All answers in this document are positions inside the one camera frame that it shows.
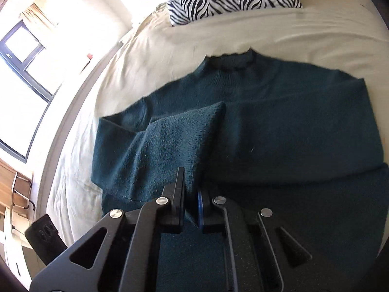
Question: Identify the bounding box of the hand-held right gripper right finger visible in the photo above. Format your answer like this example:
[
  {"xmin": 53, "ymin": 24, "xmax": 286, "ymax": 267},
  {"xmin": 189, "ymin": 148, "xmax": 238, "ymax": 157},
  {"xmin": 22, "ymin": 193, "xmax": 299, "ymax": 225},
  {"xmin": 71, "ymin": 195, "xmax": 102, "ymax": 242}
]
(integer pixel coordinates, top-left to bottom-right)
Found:
[{"xmin": 197, "ymin": 190, "xmax": 338, "ymax": 292}]

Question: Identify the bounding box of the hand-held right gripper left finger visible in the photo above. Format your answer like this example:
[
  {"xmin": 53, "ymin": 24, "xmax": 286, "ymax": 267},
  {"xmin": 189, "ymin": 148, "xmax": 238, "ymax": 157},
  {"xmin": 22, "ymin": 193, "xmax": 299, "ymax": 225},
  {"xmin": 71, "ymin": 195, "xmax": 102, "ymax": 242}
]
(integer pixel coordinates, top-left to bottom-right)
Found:
[{"xmin": 30, "ymin": 167, "xmax": 186, "ymax": 292}]

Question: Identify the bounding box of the dark teal knit sweater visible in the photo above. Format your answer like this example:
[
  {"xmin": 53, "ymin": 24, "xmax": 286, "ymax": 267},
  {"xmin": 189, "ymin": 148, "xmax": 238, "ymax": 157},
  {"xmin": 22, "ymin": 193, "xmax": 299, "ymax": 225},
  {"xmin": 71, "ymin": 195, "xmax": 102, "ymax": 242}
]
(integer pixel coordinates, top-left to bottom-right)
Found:
[{"xmin": 90, "ymin": 48, "xmax": 389, "ymax": 292}]

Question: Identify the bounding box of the wooden chair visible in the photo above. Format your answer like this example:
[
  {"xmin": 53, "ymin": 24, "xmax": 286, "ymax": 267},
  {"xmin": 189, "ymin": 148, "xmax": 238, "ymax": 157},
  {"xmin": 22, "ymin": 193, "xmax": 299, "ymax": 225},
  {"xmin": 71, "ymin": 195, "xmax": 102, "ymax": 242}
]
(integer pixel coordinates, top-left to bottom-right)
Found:
[{"xmin": 9, "ymin": 172, "xmax": 37, "ymax": 220}]

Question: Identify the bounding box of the bed with beige sheet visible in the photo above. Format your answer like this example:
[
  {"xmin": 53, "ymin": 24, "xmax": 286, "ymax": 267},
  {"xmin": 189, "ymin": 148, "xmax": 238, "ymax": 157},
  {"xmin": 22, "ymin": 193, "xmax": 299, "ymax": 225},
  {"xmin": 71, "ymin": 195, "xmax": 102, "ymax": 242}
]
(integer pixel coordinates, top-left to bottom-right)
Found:
[{"xmin": 45, "ymin": 0, "xmax": 389, "ymax": 251}]

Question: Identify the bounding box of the black framed window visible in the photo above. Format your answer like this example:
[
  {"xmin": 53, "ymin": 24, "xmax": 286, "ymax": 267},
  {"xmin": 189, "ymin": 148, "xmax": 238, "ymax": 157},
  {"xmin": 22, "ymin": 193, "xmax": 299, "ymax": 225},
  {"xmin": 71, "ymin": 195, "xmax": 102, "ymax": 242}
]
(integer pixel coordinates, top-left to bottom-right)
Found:
[{"xmin": 0, "ymin": 18, "xmax": 54, "ymax": 162}]

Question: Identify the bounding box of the beige curtain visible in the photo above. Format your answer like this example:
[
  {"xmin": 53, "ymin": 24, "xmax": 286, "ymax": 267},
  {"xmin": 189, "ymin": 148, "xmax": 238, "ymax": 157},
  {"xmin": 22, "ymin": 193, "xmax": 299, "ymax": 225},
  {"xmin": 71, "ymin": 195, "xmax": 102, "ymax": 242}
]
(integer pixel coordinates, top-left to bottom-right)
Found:
[{"xmin": 19, "ymin": 2, "xmax": 59, "ymax": 30}]

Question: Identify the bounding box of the grey bed frame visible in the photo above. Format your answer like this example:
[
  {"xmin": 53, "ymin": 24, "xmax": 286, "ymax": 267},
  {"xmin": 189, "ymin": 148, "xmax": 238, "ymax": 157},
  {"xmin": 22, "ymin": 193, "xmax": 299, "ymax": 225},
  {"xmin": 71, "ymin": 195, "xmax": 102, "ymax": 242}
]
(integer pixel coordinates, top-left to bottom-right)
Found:
[{"xmin": 36, "ymin": 44, "xmax": 124, "ymax": 219}]

